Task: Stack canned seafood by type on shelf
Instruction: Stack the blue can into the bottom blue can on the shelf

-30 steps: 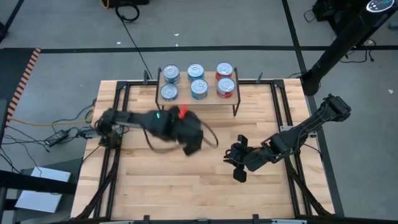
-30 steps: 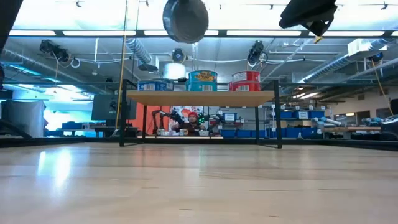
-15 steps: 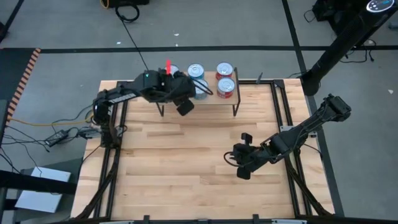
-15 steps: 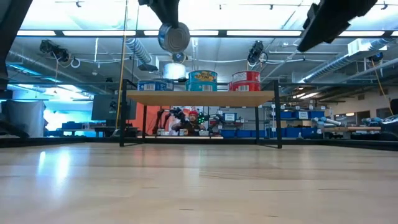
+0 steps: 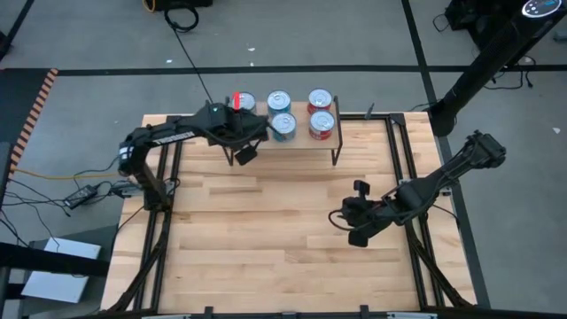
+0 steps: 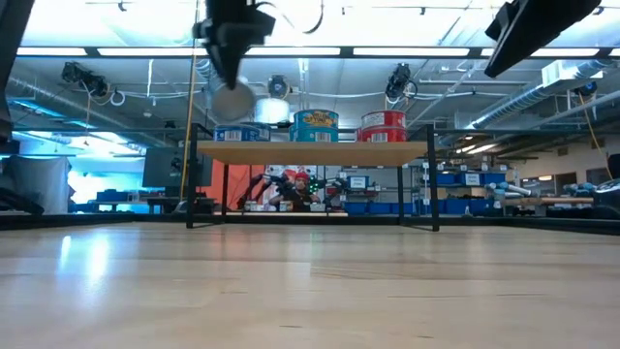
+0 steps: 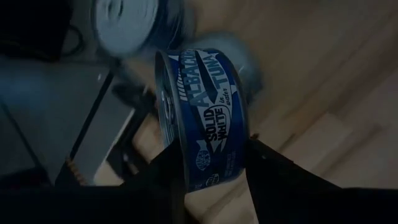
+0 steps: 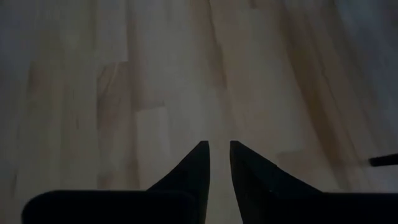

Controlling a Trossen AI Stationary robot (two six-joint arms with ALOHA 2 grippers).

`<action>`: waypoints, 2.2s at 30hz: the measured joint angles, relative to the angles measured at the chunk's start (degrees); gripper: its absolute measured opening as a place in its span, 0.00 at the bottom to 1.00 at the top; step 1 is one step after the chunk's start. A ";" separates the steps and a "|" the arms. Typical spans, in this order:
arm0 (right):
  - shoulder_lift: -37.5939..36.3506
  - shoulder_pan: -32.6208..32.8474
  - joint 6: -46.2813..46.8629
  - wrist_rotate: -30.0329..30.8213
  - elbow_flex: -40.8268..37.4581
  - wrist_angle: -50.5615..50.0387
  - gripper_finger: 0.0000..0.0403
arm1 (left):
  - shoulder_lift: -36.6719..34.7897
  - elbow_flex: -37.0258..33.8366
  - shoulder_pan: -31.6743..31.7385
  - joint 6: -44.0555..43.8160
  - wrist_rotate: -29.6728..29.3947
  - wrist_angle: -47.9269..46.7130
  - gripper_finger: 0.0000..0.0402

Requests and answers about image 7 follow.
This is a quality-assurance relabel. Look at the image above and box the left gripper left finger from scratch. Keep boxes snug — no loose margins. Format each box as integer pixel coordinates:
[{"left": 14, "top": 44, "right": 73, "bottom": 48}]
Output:
[{"left": 18, "top": 139, "right": 190, "bottom": 224}]

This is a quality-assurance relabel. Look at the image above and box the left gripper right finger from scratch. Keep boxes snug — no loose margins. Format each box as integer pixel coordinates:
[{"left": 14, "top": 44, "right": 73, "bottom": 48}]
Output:
[{"left": 244, "top": 136, "right": 398, "bottom": 224}]

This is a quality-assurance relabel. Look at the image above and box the teal yellow label tuna can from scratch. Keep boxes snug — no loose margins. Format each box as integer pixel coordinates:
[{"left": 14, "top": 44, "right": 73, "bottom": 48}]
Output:
[{"left": 154, "top": 48, "right": 249, "bottom": 192}]

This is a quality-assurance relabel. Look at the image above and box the blue white label tuna can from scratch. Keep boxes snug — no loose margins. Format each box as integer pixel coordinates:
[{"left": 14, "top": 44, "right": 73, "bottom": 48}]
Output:
[
  {"left": 186, "top": 30, "right": 265, "bottom": 103},
  {"left": 91, "top": 0, "right": 193, "bottom": 60}
]

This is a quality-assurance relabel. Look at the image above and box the orange black hazard tape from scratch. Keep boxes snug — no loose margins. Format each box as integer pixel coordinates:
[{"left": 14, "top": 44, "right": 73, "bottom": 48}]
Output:
[{"left": 65, "top": 157, "right": 90, "bottom": 186}]

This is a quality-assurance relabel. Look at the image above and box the long black floor cable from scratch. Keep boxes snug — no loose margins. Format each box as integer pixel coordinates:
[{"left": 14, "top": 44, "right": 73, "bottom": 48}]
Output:
[{"left": 58, "top": 23, "right": 86, "bottom": 62}]

